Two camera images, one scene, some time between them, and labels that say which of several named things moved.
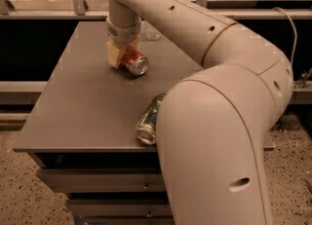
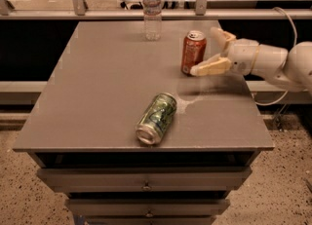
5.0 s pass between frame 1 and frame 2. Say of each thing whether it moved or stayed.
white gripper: moved
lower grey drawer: stayed
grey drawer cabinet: stayed
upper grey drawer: stayed
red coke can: moved
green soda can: stayed
